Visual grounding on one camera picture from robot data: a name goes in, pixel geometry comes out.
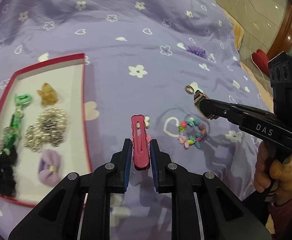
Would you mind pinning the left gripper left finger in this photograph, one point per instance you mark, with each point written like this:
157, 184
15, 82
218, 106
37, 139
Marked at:
113, 177

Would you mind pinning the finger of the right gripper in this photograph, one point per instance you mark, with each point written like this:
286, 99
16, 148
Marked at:
222, 109

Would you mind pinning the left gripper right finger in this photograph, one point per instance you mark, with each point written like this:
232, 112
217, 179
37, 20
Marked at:
168, 177

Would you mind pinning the gold green wristwatch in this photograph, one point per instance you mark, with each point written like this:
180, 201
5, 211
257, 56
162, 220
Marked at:
204, 105

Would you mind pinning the pink hair clip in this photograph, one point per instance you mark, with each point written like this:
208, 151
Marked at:
140, 141

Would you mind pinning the red sleeve right forearm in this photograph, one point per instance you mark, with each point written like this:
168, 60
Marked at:
282, 220

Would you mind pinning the red jewelry box tray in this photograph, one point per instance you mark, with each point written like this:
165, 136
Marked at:
42, 129

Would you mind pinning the right hand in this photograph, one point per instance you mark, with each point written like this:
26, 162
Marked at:
277, 171

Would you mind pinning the purple flower hair clip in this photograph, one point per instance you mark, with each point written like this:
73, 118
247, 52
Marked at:
197, 51

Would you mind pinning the red cushion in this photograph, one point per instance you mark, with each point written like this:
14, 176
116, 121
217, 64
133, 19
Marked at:
260, 59

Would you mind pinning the silver filigree brooch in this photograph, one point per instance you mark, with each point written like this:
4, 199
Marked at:
34, 138

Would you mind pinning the purple floral duvet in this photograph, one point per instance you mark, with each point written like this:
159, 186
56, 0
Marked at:
137, 63

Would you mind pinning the amber hair claw clip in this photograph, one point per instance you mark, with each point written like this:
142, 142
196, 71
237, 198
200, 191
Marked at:
48, 95

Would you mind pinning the black scrunchie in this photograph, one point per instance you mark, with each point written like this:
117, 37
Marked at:
8, 158

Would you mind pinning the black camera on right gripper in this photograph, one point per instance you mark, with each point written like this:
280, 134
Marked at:
280, 70

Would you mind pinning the wooden door frame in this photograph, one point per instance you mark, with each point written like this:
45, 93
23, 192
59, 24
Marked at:
283, 40

